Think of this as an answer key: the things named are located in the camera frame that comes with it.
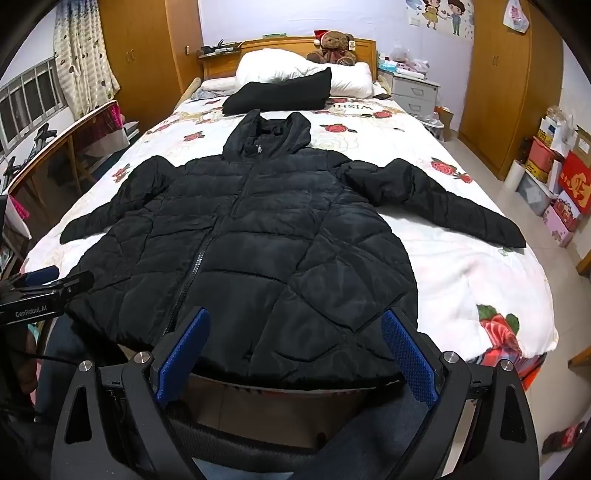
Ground paper towel roll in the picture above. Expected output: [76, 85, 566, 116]
[503, 159, 527, 192]

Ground wooden wardrobe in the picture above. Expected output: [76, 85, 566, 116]
[98, 0, 204, 134]
[457, 0, 566, 182]

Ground black pillow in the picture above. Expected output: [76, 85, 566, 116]
[222, 67, 332, 116]

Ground white hanging bag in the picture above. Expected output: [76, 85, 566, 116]
[502, 0, 530, 33]

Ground black puffer jacket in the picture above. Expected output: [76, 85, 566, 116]
[60, 109, 527, 389]

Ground pink floral box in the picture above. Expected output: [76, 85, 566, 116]
[542, 191, 583, 248]

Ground white basket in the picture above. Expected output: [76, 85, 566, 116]
[422, 113, 446, 140]

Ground red plastic bin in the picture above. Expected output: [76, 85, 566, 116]
[525, 136, 565, 184]

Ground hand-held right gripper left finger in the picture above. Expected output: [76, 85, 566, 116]
[51, 307, 211, 480]

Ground person's legs in jeans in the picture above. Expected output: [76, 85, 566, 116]
[34, 318, 444, 480]

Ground white pillow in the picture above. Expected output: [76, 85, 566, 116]
[235, 47, 374, 99]

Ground cardboard box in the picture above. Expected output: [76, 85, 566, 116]
[434, 106, 456, 142]

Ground window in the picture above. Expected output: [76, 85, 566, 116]
[0, 58, 70, 154]

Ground clear storage bin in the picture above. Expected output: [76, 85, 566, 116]
[515, 173, 558, 217]

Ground wooden headboard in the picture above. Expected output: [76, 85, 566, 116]
[202, 36, 377, 80]

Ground wall poster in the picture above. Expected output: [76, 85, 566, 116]
[405, 0, 476, 36]

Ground grey nightstand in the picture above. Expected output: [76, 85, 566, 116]
[379, 74, 441, 124]

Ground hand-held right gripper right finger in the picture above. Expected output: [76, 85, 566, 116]
[381, 308, 541, 480]

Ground patterned curtain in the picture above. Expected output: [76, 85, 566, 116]
[53, 0, 122, 120]

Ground wooden table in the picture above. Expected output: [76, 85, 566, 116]
[0, 100, 124, 252]

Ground clutter on nightstand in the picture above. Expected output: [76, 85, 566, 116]
[376, 45, 430, 78]

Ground white floral blanket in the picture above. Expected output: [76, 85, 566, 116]
[23, 95, 559, 391]

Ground dark red slippers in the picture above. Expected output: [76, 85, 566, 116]
[542, 421, 585, 456]

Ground brown teddy bear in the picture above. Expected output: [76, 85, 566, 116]
[307, 30, 356, 65]

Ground white carton box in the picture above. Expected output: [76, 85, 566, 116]
[537, 106, 579, 154]

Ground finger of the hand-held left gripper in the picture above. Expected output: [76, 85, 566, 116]
[9, 265, 61, 289]
[56, 271, 96, 302]

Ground red gift box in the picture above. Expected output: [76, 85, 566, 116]
[558, 150, 591, 214]

